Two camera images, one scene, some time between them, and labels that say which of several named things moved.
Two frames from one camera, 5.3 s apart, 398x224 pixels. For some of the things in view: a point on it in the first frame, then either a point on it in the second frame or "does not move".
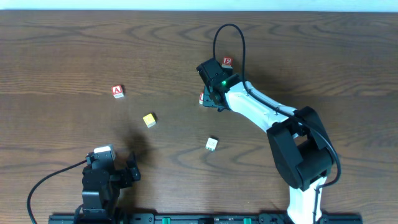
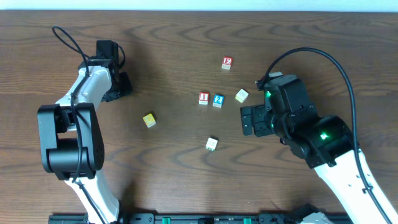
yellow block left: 149,121 does not move
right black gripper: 210,99 → 249,121
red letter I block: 201,98 does not move
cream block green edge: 211,144 does not move
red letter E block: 227,63 does not move
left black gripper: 125,177 → 121,88
